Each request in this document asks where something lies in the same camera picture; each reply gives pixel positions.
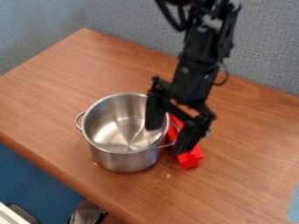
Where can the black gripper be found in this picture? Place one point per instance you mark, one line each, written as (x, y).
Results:
(181, 96)

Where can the red plastic block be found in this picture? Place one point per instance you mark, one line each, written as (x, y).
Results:
(189, 156)

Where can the stainless steel pot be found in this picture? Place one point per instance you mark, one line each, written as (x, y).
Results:
(112, 125)

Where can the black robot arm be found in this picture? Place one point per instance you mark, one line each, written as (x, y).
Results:
(207, 22)

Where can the grey black object below table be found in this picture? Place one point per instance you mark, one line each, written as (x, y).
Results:
(88, 213)

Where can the black white object bottom left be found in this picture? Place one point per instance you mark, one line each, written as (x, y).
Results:
(12, 214)

